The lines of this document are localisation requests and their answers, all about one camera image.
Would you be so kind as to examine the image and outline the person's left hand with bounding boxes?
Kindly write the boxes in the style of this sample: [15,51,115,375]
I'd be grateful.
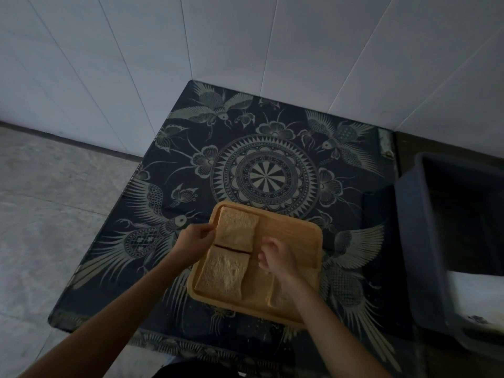
[169,223,217,269]

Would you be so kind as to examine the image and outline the person's right hand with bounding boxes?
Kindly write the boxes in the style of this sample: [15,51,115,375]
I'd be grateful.
[258,236,300,284]

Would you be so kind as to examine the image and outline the wooden tray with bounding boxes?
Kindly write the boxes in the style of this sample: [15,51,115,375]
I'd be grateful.
[186,200,324,329]

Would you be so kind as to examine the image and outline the brown bread slice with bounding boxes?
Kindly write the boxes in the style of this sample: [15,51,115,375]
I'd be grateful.
[214,206,260,253]
[269,267,320,321]
[195,246,251,302]

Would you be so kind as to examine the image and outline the grey plastic tub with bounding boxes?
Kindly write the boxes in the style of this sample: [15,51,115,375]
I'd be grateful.
[395,152,504,361]

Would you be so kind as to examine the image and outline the white paper bread bag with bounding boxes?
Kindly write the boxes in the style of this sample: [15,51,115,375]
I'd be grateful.
[447,270,504,333]

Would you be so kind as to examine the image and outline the person's left forearm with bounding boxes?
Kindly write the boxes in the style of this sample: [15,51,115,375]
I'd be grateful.
[19,258,194,378]

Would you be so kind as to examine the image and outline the person's right forearm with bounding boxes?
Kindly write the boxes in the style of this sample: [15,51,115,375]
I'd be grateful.
[281,272,393,378]

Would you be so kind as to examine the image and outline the dark patterned tablecloth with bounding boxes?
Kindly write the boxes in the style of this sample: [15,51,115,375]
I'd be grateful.
[48,80,414,378]

